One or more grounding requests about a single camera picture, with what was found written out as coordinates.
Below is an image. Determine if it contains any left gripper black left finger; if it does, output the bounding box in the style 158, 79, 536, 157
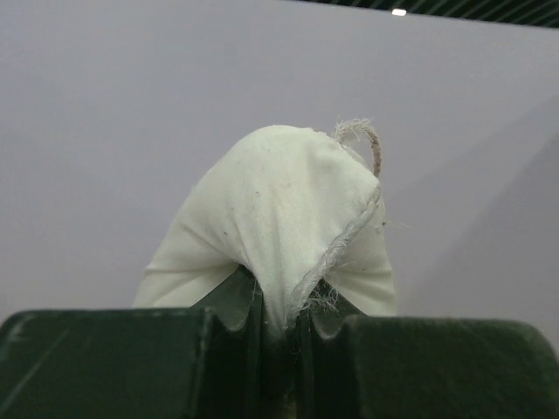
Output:
1, 267, 263, 419

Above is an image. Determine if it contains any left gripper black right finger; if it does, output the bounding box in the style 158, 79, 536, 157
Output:
295, 283, 558, 419

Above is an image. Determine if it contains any white pillow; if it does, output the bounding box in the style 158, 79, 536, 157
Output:
134, 120, 397, 336

